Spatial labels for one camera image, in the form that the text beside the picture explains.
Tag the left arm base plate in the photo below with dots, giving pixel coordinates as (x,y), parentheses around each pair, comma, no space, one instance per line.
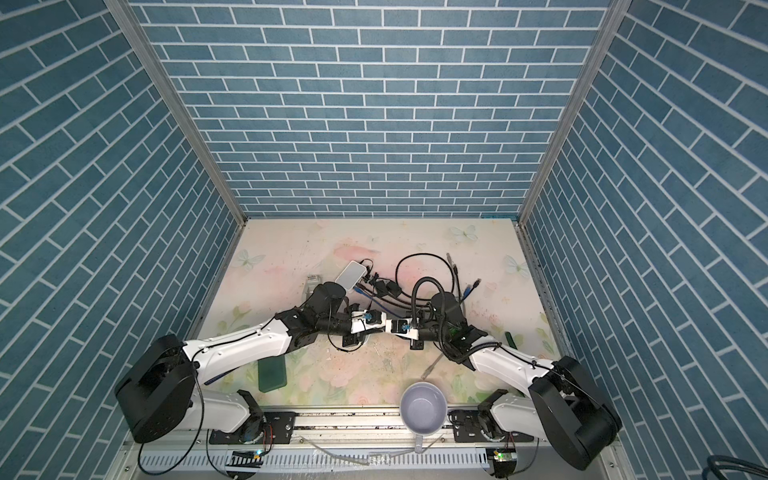
(267,429)

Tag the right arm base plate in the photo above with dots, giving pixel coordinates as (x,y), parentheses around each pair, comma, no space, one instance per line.
(465,426)

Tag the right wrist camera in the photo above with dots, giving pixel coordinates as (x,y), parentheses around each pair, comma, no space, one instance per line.
(403,328)

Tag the black power adapter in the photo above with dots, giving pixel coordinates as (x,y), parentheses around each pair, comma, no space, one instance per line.
(379,286)
(393,289)

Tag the white network switch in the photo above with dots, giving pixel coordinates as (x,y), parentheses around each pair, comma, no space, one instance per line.
(351,275)

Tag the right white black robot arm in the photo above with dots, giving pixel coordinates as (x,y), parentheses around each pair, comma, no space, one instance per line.
(556,401)

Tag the green handled pliers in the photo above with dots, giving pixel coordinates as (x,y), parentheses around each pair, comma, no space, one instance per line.
(510,340)

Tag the lavender mug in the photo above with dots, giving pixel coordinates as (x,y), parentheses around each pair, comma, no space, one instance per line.
(423,410)

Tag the aluminium frame rail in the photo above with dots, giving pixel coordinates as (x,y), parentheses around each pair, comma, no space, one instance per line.
(356,443)

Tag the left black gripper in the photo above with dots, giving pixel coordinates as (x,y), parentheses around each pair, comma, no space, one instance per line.
(352,340)

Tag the green network switch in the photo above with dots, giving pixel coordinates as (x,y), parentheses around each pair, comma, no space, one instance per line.
(272,374)

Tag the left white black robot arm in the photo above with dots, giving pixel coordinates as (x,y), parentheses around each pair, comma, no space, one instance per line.
(162,391)

